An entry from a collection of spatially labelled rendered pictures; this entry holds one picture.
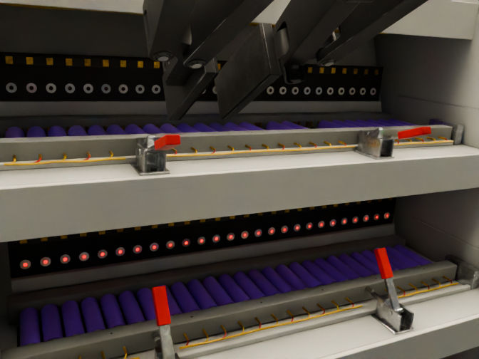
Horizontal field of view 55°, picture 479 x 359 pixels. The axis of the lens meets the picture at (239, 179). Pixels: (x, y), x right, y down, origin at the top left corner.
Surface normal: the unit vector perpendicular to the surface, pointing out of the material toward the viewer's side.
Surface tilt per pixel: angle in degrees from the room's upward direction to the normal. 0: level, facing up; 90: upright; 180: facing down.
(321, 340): 21
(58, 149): 111
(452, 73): 90
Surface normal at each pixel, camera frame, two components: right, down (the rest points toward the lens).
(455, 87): -0.90, 0.07
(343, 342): 0.06, -0.96
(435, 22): 0.42, 0.29
